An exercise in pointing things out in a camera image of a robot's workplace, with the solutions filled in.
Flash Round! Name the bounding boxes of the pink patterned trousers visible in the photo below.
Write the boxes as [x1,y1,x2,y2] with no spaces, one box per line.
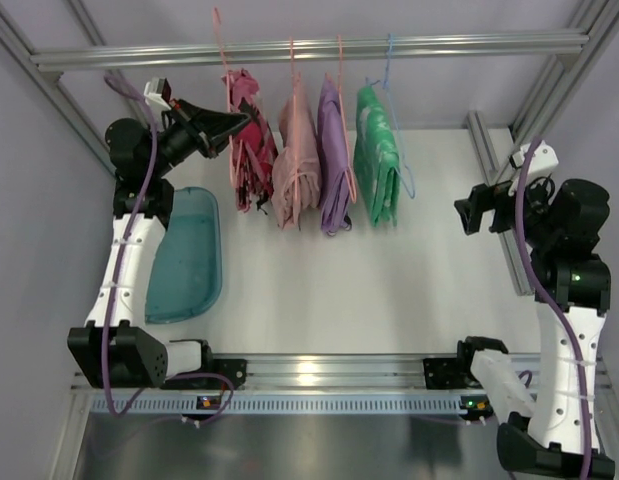
[222,69,278,212]

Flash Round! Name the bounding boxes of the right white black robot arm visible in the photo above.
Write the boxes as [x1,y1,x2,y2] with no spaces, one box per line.
[454,177,616,479]

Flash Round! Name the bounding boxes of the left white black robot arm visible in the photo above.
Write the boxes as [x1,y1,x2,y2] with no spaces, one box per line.
[67,99,249,389]

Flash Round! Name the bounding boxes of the light pink trousers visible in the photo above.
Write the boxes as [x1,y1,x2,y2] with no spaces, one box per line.
[271,74,322,230]

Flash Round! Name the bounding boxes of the green patterned trousers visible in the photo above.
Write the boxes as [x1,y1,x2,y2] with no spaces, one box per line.
[353,86,400,227]

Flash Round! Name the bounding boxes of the purple trousers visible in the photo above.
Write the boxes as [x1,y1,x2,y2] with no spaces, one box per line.
[317,75,352,236]

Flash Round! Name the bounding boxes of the teal plastic bin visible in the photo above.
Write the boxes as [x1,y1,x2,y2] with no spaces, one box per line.
[145,187,223,325]

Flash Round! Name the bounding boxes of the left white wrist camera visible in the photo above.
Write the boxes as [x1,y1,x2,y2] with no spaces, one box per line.
[143,77,171,110]

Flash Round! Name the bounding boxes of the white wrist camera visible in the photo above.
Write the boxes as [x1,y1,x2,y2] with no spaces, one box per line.
[143,77,171,110]
[509,140,559,184]

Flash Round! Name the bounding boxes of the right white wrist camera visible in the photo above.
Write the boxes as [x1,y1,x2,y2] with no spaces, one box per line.
[509,140,559,184]

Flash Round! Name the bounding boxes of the aluminium hanging rail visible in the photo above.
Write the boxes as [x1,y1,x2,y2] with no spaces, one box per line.
[30,28,589,72]

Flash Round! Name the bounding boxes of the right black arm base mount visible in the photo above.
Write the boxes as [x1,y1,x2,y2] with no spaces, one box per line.
[422,357,481,390]

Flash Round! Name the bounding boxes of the aluminium frame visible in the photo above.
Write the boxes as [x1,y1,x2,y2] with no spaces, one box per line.
[0,1,619,479]

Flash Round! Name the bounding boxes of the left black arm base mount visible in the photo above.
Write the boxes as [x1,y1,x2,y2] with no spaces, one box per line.
[201,357,248,390]

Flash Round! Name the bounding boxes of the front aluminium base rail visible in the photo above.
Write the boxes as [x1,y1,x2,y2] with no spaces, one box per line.
[71,352,613,396]

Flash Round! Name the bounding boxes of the slotted grey cable duct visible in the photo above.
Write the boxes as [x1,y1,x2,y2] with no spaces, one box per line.
[88,394,495,416]

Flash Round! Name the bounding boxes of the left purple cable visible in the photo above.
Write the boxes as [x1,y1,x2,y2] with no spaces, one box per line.
[102,73,235,416]

